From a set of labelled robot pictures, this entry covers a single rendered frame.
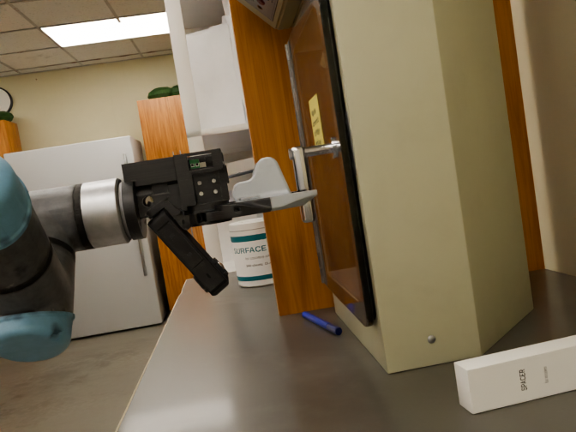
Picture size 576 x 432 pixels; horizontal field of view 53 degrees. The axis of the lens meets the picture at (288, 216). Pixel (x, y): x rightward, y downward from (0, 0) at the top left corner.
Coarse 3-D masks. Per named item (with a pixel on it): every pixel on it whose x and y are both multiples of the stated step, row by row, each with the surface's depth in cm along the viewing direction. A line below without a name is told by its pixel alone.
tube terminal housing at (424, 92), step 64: (384, 0) 63; (448, 0) 67; (384, 64) 63; (448, 64) 65; (384, 128) 63; (448, 128) 64; (384, 192) 64; (448, 192) 64; (512, 192) 78; (384, 256) 64; (448, 256) 65; (512, 256) 76; (384, 320) 64; (448, 320) 65; (512, 320) 74
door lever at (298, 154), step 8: (328, 144) 68; (288, 152) 68; (296, 152) 67; (304, 152) 67; (312, 152) 67; (320, 152) 67; (328, 152) 68; (296, 160) 67; (304, 160) 67; (296, 168) 67; (304, 168) 67; (296, 176) 67; (304, 176) 67; (296, 184) 68; (304, 184) 67; (312, 200) 68; (304, 208) 67; (312, 208) 67; (304, 216) 67; (312, 216) 67
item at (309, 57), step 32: (320, 0) 63; (320, 32) 65; (320, 64) 68; (320, 96) 71; (320, 160) 79; (320, 192) 84; (352, 192) 64; (320, 224) 89; (352, 224) 64; (352, 256) 67; (352, 288) 70
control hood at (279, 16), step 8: (240, 0) 91; (280, 0) 79; (288, 0) 78; (296, 0) 79; (248, 8) 92; (280, 8) 82; (288, 8) 82; (296, 8) 82; (264, 16) 91; (280, 16) 86; (288, 16) 86; (272, 24) 92; (280, 24) 90; (288, 24) 90
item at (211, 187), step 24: (144, 168) 64; (168, 168) 64; (192, 168) 65; (216, 168) 63; (144, 192) 65; (168, 192) 65; (192, 192) 63; (216, 192) 64; (144, 216) 65; (192, 216) 63
